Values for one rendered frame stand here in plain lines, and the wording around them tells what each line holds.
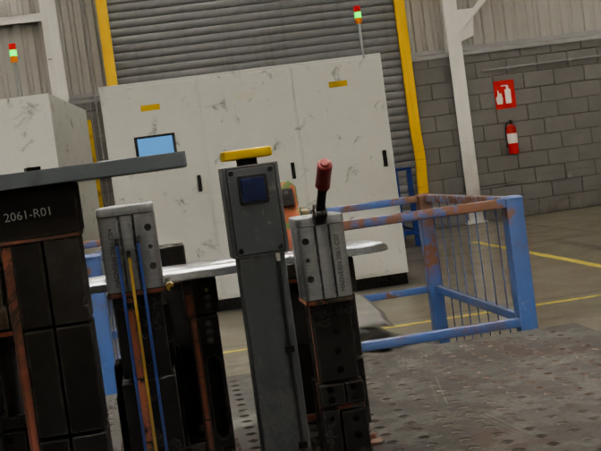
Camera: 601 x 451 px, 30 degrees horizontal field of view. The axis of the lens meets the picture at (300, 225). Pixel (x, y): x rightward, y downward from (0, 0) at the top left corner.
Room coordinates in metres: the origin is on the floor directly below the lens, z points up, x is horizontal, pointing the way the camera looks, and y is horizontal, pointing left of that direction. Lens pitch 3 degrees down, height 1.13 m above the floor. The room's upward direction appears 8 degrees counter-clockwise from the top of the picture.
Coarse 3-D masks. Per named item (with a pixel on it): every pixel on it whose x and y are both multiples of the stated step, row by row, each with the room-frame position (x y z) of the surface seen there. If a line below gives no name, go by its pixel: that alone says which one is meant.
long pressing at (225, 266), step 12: (348, 240) 1.83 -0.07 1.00; (360, 240) 1.79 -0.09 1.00; (288, 252) 1.75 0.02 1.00; (348, 252) 1.65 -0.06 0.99; (360, 252) 1.66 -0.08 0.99; (372, 252) 1.66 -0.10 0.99; (180, 264) 1.79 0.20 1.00; (192, 264) 1.76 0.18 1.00; (204, 264) 1.72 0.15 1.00; (216, 264) 1.69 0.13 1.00; (228, 264) 1.63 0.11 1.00; (288, 264) 1.64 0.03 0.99; (168, 276) 1.62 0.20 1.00; (180, 276) 1.62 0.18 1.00; (192, 276) 1.62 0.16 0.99; (204, 276) 1.63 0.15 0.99; (96, 288) 1.61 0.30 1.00
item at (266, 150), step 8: (224, 152) 1.36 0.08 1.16; (232, 152) 1.36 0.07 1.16; (240, 152) 1.36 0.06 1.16; (248, 152) 1.37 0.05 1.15; (256, 152) 1.37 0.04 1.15; (264, 152) 1.37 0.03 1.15; (224, 160) 1.36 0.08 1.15; (232, 160) 1.38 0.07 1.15; (240, 160) 1.39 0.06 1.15; (248, 160) 1.38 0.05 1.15; (256, 160) 1.39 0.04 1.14
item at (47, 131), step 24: (48, 96) 9.29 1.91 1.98; (0, 120) 9.25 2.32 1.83; (24, 120) 9.26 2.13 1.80; (48, 120) 9.27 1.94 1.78; (72, 120) 10.56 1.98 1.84; (0, 144) 9.25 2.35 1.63; (24, 144) 9.26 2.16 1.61; (48, 144) 9.27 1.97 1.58; (72, 144) 10.32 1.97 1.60; (0, 168) 9.25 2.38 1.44; (96, 192) 11.54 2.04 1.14
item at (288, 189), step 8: (288, 184) 1.88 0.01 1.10; (288, 192) 1.87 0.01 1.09; (296, 192) 1.88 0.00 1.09; (288, 200) 1.87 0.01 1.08; (296, 200) 1.87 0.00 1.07; (288, 208) 1.87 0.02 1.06; (296, 208) 1.87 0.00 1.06; (288, 216) 1.87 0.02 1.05; (296, 216) 1.87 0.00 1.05; (288, 224) 1.86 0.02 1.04; (288, 232) 1.86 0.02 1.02; (288, 240) 1.86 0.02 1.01
